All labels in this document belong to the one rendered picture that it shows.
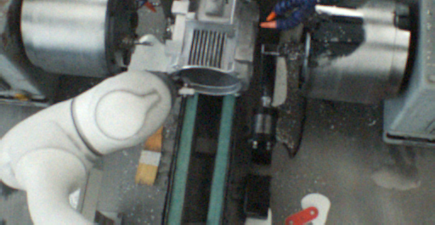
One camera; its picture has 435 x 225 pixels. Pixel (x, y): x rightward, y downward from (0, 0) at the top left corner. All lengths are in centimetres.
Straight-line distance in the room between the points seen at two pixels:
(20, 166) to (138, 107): 20
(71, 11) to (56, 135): 45
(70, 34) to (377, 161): 80
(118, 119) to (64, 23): 50
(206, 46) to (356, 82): 32
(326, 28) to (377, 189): 47
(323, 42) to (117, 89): 51
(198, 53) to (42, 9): 35
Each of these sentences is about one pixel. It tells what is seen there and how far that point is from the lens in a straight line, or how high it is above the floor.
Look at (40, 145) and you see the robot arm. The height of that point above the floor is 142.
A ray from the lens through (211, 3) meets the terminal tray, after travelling 122.
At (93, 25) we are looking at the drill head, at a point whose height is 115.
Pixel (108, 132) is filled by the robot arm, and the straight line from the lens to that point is 79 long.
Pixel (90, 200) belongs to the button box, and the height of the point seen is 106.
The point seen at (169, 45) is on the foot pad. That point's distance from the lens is 124.
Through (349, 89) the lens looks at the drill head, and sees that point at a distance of 121.
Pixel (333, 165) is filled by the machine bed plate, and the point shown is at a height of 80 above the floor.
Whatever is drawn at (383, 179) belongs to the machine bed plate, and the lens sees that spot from 145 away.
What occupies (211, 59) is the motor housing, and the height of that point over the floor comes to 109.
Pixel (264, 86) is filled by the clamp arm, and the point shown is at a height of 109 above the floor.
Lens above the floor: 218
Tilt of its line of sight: 70 degrees down
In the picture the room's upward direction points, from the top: 10 degrees counter-clockwise
